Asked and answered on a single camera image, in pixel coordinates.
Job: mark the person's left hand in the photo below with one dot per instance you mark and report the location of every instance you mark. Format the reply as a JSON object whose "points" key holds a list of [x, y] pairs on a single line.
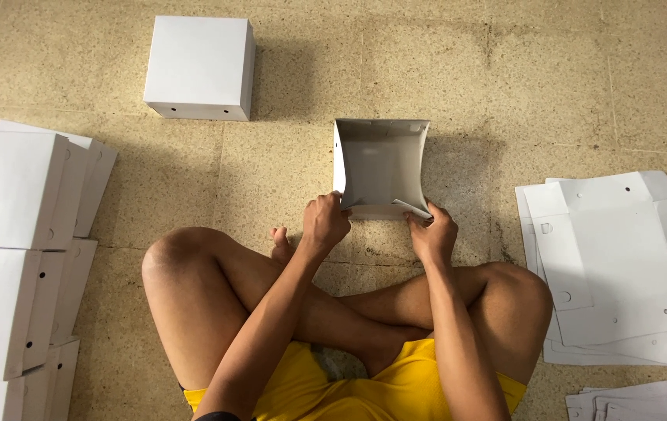
{"points": [[321, 225]]}

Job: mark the yellow shorts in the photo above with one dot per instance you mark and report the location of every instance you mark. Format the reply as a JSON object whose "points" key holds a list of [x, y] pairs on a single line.
{"points": [[415, 389]]}

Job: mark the person's right leg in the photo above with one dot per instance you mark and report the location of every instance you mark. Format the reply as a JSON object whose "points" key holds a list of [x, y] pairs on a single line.
{"points": [[514, 316]]}

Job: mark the large pile of flat blanks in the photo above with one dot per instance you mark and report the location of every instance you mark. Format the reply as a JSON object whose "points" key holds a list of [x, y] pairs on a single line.
{"points": [[614, 269]]}

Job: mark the person's right hand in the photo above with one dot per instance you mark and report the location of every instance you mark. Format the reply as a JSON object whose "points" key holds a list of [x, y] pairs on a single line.
{"points": [[434, 237]]}

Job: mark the stack of finished white boxes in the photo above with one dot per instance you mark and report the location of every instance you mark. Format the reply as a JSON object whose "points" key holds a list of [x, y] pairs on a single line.
{"points": [[6, 234]]}

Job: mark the half-folded white cardboard box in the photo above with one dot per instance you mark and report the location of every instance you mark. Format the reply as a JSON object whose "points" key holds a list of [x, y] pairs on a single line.
{"points": [[380, 169]]}

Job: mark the closed white cardboard box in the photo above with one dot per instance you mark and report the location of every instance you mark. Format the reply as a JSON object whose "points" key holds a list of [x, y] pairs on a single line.
{"points": [[199, 61]]}

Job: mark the person's left leg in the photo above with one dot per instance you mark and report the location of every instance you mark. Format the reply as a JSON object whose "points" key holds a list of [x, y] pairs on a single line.
{"points": [[193, 292]]}

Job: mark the person's leg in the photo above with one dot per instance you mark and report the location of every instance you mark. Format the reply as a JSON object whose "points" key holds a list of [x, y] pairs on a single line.
{"points": [[514, 316], [193, 292]]}

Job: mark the small pile of flat blanks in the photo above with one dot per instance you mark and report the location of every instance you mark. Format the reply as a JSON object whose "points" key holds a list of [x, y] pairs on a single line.
{"points": [[637, 403]]}

